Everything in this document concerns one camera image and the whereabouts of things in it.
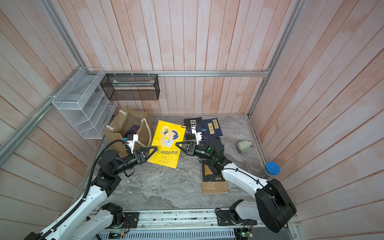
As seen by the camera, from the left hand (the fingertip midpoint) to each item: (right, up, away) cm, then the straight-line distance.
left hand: (157, 152), depth 68 cm
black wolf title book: (+17, +16, +46) cm, 52 cm away
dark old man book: (-24, +10, +33) cm, 42 cm away
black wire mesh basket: (-26, +41, +36) cm, 61 cm away
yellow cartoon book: (+4, +7, +3) cm, 8 cm away
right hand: (+9, +3, +3) cm, 10 cm away
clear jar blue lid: (+55, -9, +3) cm, 56 cm away
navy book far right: (+31, +11, +39) cm, 51 cm away
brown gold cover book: (+29, -21, +16) cm, 39 cm away
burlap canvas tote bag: (-26, +15, +27) cm, 41 cm away
